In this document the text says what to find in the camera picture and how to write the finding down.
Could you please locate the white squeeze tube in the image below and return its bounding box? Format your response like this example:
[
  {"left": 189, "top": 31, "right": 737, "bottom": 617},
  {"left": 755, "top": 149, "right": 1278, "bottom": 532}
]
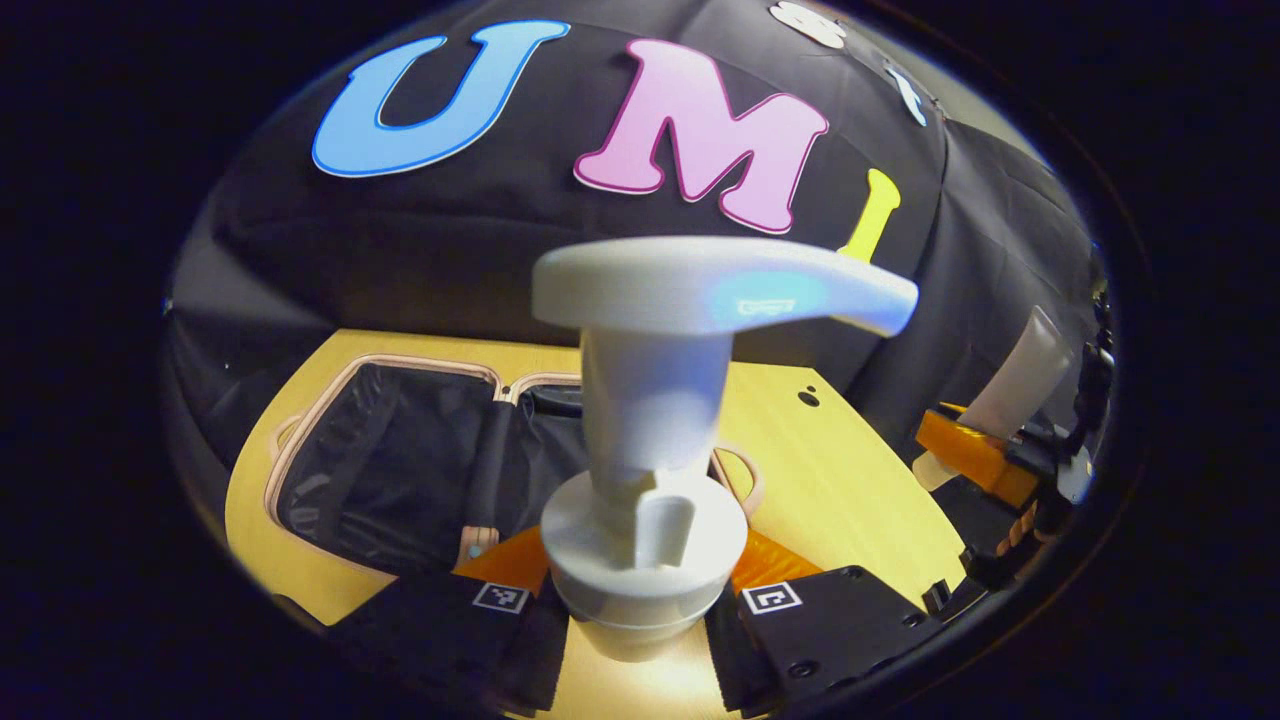
[{"left": 911, "top": 305, "right": 1077, "bottom": 492}]

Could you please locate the white pump bottle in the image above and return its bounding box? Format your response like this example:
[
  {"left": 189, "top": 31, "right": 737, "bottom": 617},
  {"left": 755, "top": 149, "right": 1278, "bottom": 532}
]
[{"left": 530, "top": 236, "right": 920, "bottom": 663}]

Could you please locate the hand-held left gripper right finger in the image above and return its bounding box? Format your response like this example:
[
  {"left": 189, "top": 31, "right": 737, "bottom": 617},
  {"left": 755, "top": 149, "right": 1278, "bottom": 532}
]
[{"left": 704, "top": 530, "right": 947, "bottom": 717}]

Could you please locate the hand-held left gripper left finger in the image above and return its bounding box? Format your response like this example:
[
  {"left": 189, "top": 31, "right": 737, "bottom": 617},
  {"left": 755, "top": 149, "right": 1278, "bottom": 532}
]
[{"left": 328, "top": 525, "right": 573, "bottom": 714}]

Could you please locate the black backdrop cloth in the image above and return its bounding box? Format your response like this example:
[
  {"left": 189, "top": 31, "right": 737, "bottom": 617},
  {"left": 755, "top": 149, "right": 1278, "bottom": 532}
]
[{"left": 162, "top": 0, "right": 1111, "bottom": 521}]

